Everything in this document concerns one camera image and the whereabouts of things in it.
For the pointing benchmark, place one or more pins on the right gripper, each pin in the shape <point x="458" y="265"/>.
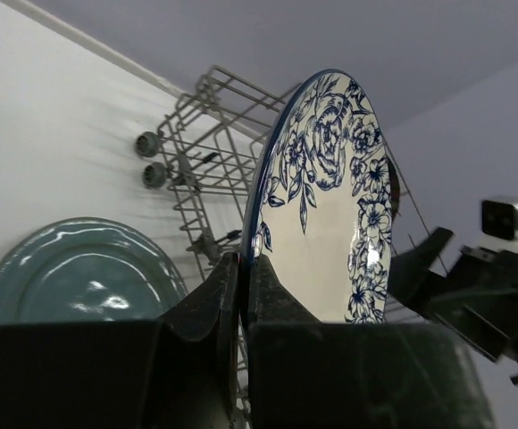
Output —
<point x="481" y="307"/>

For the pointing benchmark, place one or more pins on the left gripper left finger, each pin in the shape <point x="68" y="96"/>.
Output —
<point x="176" y="371"/>

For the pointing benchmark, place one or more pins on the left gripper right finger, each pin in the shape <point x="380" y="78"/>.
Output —
<point x="307" y="374"/>

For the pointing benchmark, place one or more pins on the blue floral plate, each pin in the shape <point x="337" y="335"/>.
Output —
<point x="319" y="207"/>

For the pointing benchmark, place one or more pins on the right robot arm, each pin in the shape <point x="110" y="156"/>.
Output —
<point x="477" y="299"/>

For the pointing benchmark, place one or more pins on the teal plate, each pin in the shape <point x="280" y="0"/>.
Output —
<point x="87" y="269"/>

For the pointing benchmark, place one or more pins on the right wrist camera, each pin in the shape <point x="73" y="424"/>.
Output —
<point x="499" y="217"/>

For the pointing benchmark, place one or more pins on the grey wire dish rack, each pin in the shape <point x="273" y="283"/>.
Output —
<point x="205" y="155"/>

